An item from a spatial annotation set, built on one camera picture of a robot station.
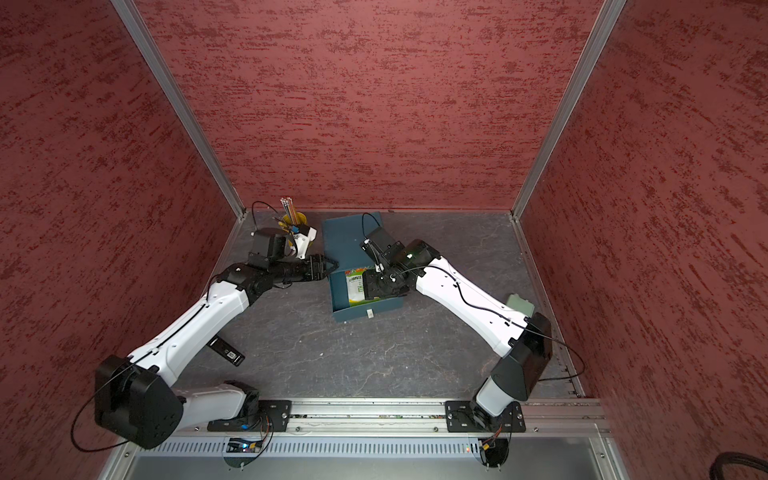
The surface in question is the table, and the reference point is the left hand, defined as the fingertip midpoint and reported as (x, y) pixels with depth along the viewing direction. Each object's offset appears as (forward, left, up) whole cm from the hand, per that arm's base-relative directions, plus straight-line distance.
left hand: (330, 272), depth 79 cm
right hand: (-7, -13, 0) cm, 15 cm away
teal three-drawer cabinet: (+10, -2, +3) cm, 11 cm away
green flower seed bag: (-2, -7, -4) cm, 8 cm away
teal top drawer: (-12, -5, +1) cm, 13 cm away
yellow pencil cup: (+29, +17, -11) cm, 35 cm away
